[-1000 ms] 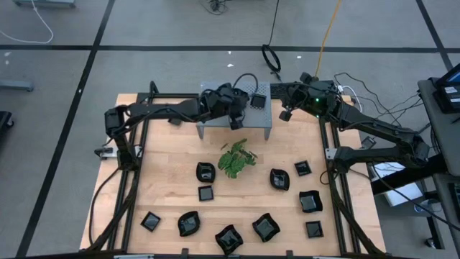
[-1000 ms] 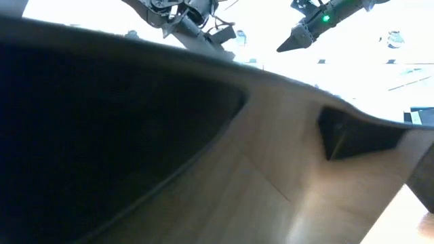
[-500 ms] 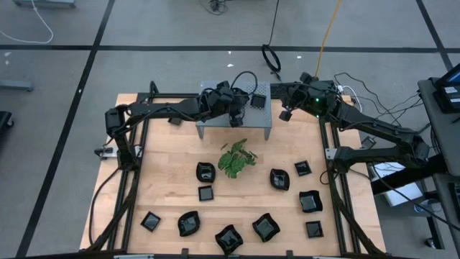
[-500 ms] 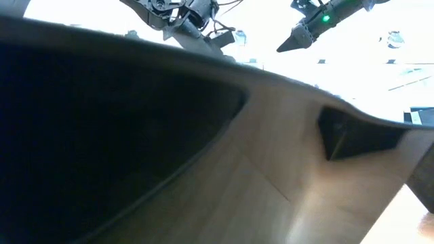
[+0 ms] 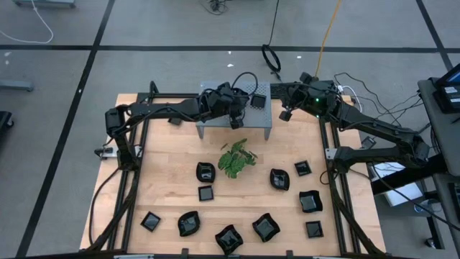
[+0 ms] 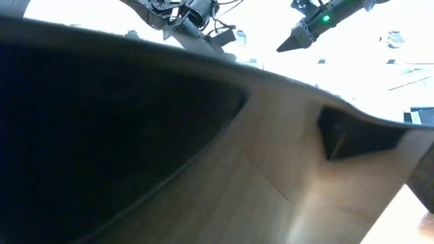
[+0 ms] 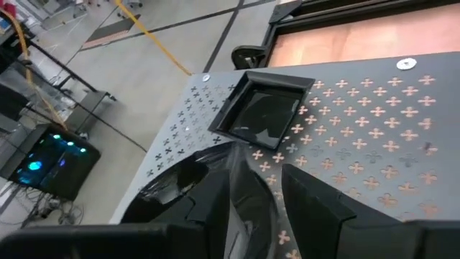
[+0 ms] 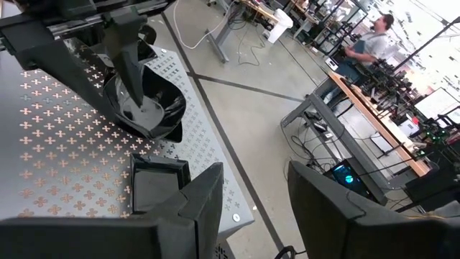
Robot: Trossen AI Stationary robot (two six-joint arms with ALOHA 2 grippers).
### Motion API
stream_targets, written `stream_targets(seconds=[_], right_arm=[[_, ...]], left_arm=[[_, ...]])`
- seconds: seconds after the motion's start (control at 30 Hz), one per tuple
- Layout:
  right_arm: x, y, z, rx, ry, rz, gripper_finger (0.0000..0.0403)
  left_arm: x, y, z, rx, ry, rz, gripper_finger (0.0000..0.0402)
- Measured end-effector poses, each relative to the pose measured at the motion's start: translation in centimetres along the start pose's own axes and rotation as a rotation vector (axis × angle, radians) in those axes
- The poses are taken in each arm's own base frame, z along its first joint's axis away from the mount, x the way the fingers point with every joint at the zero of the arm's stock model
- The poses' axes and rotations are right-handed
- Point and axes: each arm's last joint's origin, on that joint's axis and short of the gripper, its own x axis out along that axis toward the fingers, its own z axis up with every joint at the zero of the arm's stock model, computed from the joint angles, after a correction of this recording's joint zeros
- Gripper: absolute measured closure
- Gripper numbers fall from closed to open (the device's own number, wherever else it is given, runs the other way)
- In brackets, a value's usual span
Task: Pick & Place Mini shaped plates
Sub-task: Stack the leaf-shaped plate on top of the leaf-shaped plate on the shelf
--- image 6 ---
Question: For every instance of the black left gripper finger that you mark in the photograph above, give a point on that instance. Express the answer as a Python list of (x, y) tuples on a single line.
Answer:
[(213, 47)]

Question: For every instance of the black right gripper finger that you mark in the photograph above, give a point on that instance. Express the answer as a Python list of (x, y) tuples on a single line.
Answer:
[(293, 43)]

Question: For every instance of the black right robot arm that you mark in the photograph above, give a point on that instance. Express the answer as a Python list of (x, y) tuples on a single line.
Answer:
[(342, 11)]

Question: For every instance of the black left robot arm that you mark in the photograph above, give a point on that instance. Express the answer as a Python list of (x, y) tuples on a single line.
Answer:
[(159, 11)]

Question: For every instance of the black computer monitor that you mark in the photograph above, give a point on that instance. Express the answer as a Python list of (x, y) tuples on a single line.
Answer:
[(425, 117)]

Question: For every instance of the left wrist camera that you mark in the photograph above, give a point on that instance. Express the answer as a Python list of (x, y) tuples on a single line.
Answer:
[(223, 37)]

